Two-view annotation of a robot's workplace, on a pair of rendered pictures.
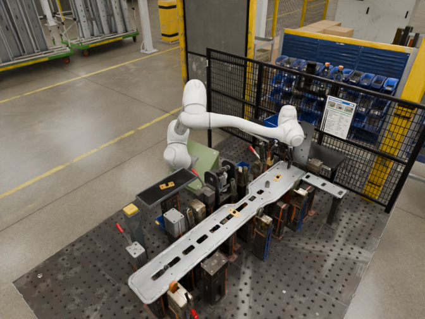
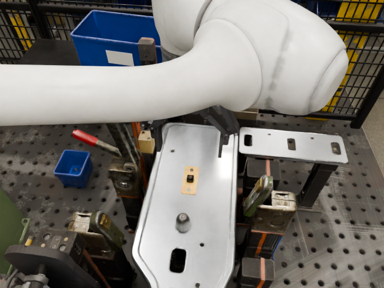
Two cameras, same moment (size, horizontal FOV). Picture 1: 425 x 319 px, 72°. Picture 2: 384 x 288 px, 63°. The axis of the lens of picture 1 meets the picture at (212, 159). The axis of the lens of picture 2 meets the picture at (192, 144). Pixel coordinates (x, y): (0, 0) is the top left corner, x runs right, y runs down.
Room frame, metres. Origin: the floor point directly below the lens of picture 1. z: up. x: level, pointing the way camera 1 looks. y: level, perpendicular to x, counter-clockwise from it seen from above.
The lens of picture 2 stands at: (1.24, -0.19, 1.66)
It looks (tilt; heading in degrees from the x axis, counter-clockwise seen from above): 49 degrees down; 323
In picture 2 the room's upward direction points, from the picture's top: straight up
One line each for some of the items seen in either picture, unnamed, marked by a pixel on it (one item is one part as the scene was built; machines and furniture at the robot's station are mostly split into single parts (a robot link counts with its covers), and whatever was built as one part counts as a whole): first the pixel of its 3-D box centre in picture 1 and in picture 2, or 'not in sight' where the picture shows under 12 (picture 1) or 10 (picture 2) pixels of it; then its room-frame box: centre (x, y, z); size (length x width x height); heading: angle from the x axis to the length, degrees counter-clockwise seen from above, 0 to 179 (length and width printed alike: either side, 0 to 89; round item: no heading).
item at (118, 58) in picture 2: (283, 130); (129, 45); (2.08, -0.58, 1.09); 0.30 x 0.17 x 0.13; 40
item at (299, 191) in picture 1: (296, 209); (263, 232); (1.41, -0.56, 0.87); 0.12 x 0.09 x 0.35; 45
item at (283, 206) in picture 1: (279, 221); (249, 287); (1.34, -0.44, 0.84); 0.11 x 0.08 x 0.29; 45
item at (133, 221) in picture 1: (136, 237); not in sight; (1.15, 0.45, 0.92); 0.08 x 0.08 x 0.44; 45
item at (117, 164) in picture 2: (257, 180); (133, 198); (1.71, -0.34, 0.88); 0.07 x 0.06 x 0.35; 45
